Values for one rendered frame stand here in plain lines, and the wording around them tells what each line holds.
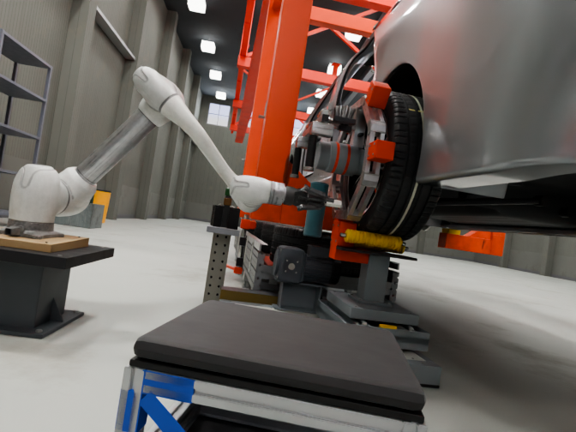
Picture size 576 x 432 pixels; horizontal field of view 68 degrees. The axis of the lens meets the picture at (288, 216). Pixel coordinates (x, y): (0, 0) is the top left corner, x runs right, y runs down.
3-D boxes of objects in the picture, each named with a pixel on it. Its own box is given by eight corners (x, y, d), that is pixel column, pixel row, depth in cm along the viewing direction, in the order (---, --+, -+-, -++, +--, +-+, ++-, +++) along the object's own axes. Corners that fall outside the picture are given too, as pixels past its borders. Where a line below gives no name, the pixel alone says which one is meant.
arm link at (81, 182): (22, 195, 177) (53, 198, 199) (50, 225, 177) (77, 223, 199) (159, 67, 175) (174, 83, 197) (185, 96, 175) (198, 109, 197)
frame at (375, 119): (373, 222, 169) (393, 86, 170) (357, 219, 168) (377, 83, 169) (336, 220, 223) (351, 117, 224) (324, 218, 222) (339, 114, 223)
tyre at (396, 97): (447, 233, 163) (456, 73, 174) (387, 224, 159) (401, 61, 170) (379, 247, 227) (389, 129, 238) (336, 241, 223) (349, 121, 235)
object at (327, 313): (427, 354, 175) (430, 330, 175) (342, 345, 170) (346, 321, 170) (381, 323, 225) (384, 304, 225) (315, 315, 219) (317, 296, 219)
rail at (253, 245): (268, 284, 243) (274, 245, 244) (252, 282, 242) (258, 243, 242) (244, 249, 487) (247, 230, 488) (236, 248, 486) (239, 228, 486)
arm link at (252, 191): (273, 175, 165) (267, 184, 177) (232, 168, 162) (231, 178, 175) (269, 202, 162) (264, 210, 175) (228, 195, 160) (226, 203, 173)
